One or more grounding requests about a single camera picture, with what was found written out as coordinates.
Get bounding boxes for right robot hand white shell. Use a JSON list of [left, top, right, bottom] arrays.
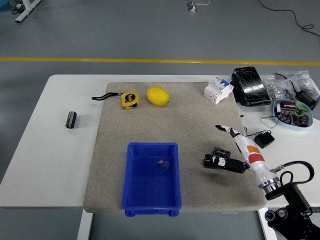
[[203, 124, 278, 188]]

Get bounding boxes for blue plastic box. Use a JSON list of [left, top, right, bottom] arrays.
[[121, 141, 183, 218]]

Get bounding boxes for small black power adapter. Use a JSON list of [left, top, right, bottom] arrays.
[[243, 126, 276, 149]]

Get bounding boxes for light blue bowl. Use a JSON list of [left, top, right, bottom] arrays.
[[272, 98, 315, 132]]

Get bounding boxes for large brown capacitor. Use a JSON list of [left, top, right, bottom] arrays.
[[279, 100, 298, 111]]

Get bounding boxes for green connector pieces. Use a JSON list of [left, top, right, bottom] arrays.
[[293, 106, 309, 118]]

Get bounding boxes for black device in clear wrap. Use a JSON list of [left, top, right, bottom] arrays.
[[230, 66, 273, 108]]

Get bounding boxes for clear bag of metal nuts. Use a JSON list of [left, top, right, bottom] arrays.
[[264, 73, 297, 101]]

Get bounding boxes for white circuit breaker blue lever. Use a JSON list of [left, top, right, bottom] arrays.
[[203, 76, 235, 105]]

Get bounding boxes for large black power adapter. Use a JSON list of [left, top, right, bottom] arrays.
[[272, 73, 318, 111]]

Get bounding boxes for white table leg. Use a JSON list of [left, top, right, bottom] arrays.
[[257, 209, 278, 240], [76, 209, 94, 240]]

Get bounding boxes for grey-brown mat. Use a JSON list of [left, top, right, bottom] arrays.
[[83, 81, 269, 215]]

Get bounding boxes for clear bag of small parts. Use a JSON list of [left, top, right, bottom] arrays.
[[277, 69, 320, 101]]

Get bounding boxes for small clear bag with part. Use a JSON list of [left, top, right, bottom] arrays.
[[154, 159, 170, 170]]

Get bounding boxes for yellow lemon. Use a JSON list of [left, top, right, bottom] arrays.
[[146, 85, 170, 107]]

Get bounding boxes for thin looped wire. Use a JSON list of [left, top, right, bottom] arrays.
[[261, 115, 280, 130]]

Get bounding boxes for yellow tape measure black strap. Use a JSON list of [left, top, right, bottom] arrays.
[[91, 91, 140, 111]]

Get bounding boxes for black floor cable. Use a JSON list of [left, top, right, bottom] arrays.
[[257, 0, 320, 38]]

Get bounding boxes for grey floor socket white cable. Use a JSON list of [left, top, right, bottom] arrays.
[[186, 0, 211, 13]]

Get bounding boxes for white desk frame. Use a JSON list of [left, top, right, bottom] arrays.
[[14, 0, 42, 25]]

